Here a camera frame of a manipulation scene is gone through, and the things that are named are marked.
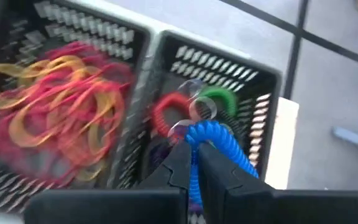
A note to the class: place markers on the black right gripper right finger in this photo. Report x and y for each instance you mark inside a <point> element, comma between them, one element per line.
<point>219,183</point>

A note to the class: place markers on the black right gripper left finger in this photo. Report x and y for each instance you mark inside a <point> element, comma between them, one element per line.
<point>176,174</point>

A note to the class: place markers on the blue spiral coil keyring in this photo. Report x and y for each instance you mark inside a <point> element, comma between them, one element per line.
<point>216,133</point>

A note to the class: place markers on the orange spiral coil keyring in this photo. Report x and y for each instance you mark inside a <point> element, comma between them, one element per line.
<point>166,101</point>

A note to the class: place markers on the green spiral coil keyring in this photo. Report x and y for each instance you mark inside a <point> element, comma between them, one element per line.
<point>225,95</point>

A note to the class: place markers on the grey stand foot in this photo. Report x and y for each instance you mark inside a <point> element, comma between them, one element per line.
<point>353,138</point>

